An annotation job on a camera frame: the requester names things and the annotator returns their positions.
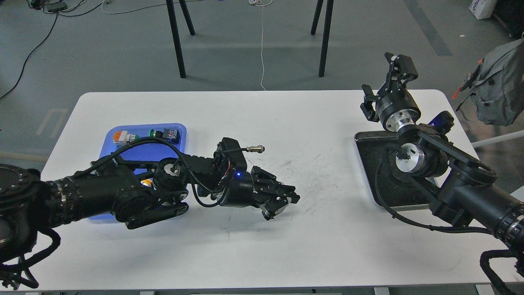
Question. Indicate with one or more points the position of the black left stand legs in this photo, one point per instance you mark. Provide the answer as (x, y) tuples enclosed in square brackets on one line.
[(175, 35)]

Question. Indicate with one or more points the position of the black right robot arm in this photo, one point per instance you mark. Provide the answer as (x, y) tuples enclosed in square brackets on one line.
[(459, 188)]

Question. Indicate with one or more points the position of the grey backpack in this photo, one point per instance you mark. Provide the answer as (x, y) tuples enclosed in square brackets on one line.
[(496, 85)]

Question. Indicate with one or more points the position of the blue plastic tray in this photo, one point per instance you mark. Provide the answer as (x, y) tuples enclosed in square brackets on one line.
[(112, 184)]

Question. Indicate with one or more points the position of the black stand legs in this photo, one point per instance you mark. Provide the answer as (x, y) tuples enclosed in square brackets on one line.
[(175, 35), (326, 31)]

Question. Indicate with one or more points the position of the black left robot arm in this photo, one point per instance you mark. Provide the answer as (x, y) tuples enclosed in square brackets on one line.
[(31, 208)]

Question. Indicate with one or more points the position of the green push button switch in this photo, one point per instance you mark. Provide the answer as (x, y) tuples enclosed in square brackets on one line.
[(170, 135)]

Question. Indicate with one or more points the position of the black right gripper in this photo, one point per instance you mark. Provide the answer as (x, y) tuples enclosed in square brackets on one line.
[(394, 105)]

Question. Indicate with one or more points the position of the silver metal tray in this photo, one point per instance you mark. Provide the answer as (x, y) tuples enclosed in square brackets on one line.
[(397, 192)]

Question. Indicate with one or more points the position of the orange white push button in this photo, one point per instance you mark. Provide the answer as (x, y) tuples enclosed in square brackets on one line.
[(123, 137)]

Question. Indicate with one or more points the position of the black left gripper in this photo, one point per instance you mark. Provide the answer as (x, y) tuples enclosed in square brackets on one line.
[(259, 188)]

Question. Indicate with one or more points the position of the black right stand legs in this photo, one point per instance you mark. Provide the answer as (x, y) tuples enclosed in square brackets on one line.
[(326, 31)]

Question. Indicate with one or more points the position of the yellow push button switch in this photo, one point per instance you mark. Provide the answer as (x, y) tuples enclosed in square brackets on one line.
[(147, 182)]

